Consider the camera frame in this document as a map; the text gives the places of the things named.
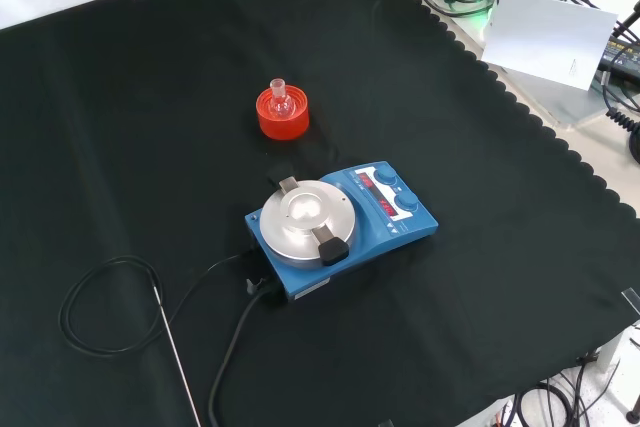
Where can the black power adapter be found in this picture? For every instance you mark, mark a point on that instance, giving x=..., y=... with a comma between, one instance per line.
x=620, y=54

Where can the steel temperature probe rod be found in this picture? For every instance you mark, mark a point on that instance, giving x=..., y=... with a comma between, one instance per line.
x=175, y=347

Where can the black bench cloth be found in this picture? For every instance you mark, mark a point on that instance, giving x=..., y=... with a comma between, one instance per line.
x=150, y=147

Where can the pale board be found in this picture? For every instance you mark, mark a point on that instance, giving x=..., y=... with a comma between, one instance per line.
x=547, y=39

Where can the orange ribbed flask stand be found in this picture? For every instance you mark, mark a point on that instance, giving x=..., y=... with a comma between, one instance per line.
x=283, y=124

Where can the clear round-bottom flask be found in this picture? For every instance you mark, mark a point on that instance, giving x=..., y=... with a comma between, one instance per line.
x=279, y=99

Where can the blue heater with steel plate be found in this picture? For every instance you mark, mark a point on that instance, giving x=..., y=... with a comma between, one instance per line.
x=345, y=222

